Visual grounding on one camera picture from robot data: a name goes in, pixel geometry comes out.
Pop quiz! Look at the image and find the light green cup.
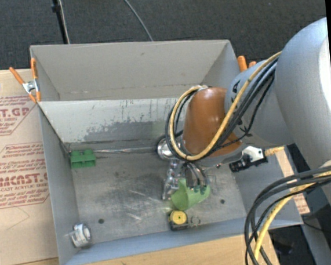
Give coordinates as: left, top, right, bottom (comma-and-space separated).
168, 175, 213, 212

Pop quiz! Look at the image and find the brown cardboard board red print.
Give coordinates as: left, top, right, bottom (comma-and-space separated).
0, 64, 60, 265

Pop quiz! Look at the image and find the yellow and black tape measure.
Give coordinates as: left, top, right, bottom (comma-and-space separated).
167, 207, 202, 232

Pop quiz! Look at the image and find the green toy brick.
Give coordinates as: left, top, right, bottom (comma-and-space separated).
69, 147, 97, 170

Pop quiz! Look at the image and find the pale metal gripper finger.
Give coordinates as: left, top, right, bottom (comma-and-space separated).
159, 172, 181, 201

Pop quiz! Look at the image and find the black cylinder on white bracket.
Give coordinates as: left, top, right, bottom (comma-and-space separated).
227, 144, 269, 173

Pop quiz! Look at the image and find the grey metal bin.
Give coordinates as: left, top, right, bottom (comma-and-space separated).
28, 20, 307, 265

